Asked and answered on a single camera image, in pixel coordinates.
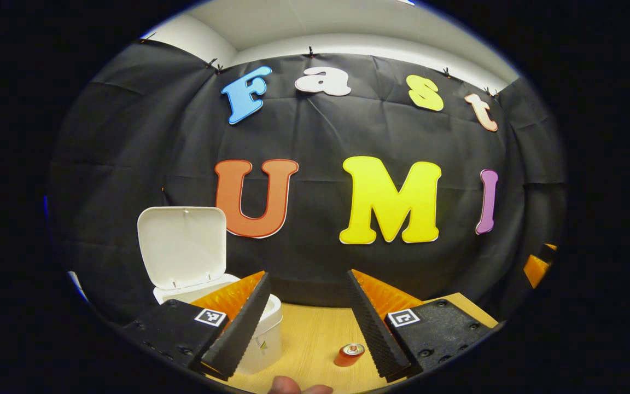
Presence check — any black backdrop cloth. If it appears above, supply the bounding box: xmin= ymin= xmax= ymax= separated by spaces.
xmin=47 ymin=38 xmax=567 ymax=323

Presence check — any red pop can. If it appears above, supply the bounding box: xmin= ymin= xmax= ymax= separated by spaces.
xmin=334 ymin=343 xmax=366 ymax=367

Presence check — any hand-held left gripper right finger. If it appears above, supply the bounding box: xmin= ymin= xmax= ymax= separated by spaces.
xmin=346 ymin=268 xmax=499 ymax=382

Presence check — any wooden desktop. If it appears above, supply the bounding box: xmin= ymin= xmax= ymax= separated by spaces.
xmin=206 ymin=293 xmax=499 ymax=394

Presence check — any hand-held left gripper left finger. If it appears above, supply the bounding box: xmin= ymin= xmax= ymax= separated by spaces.
xmin=121 ymin=270 xmax=272 ymax=382

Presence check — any white desktop garbage bin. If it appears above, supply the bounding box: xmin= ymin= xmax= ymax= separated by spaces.
xmin=137 ymin=206 xmax=283 ymax=375

